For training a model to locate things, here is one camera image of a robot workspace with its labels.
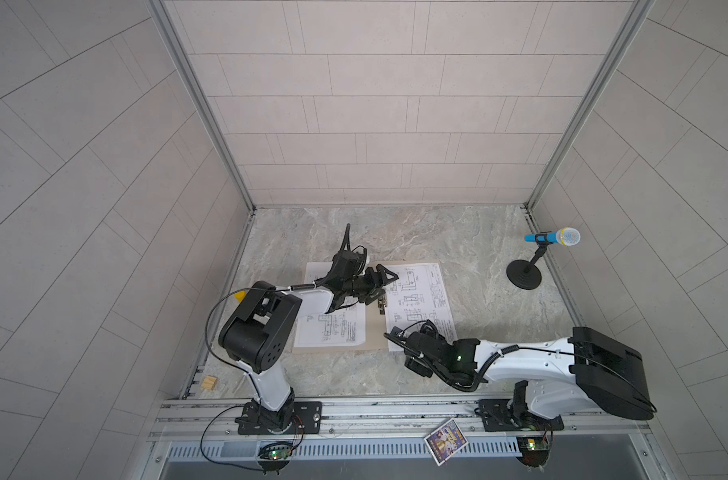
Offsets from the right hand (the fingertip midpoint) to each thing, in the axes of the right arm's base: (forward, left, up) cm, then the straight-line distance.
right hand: (412, 351), depth 83 cm
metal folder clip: (+14, +7, +3) cm, 16 cm away
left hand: (+17, +2, +9) cm, 20 cm away
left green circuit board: (-21, +33, +5) cm, 40 cm away
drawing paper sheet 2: (+16, -4, +1) cm, 17 cm away
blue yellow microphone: (+18, -42, +24) cm, 52 cm away
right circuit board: (-24, -25, -1) cm, 35 cm away
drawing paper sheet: (+8, +27, +2) cm, 28 cm away
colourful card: (-21, -5, +2) cm, 22 cm away
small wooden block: (-6, +53, +3) cm, 53 cm away
